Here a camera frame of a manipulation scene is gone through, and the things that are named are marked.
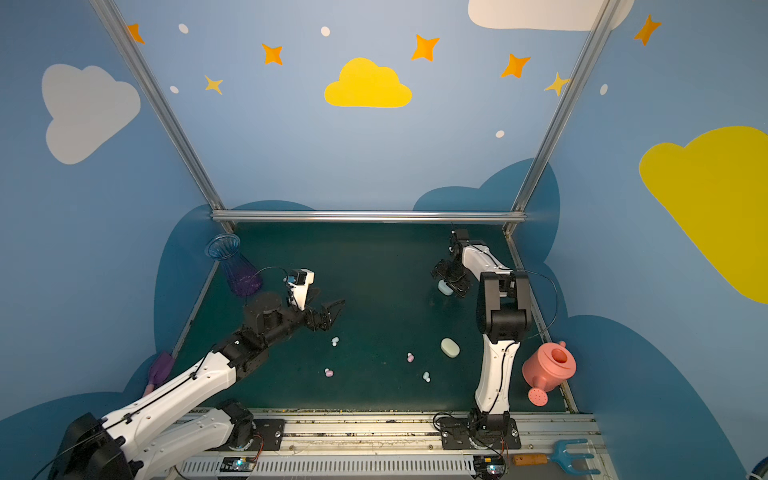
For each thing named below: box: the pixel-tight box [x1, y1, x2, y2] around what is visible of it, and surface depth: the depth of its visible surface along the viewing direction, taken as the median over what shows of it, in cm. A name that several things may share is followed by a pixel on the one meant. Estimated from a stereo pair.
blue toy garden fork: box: [513, 439, 601, 476], surface depth 72 cm
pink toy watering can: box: [522, 340, 577, 407], surface depth 77 cm
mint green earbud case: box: [440, 338, 460, 358], surface depth 90 cm
